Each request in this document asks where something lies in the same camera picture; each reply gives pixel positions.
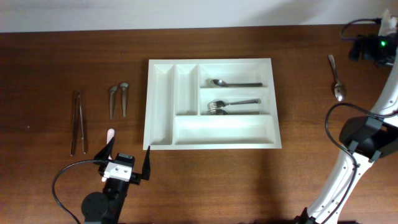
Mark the steel tablespoon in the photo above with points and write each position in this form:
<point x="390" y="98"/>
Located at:
<point x="339" y="89"/>
<point x="223" y="84"/>

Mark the steel kitchen tongs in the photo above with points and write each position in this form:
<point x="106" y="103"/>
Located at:
<point x="78" y="124"/>

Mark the steel fork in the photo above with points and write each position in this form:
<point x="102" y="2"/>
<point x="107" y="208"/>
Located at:
<point x="223" y="112"/>
<point x="221" y="104"/>

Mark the small steel spoon right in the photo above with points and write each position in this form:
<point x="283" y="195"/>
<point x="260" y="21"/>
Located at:
<point x="124" y="87"/>

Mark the small steel spoon left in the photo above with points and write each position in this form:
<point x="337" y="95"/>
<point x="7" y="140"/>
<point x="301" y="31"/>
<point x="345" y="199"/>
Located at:
<point x="112" y="91"/>

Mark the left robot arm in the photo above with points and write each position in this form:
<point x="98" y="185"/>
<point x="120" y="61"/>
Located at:
<point x="106" y="206"/>

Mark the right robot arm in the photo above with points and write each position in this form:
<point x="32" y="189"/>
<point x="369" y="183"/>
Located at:
<point x="362" y="141"/>

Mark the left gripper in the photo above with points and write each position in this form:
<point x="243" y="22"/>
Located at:
<point x="136" y="177"/>

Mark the white plastic cutlery tray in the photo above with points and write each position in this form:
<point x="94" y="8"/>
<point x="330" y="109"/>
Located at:
<point x="179" y="90"/>

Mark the small steel spoon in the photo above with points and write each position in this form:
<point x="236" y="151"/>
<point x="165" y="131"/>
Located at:
<point x="112" y="91"/>
<point x="124" y="87"/>

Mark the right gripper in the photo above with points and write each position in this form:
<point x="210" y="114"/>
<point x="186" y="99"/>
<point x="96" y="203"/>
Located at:
<point x="367" y="52"/>

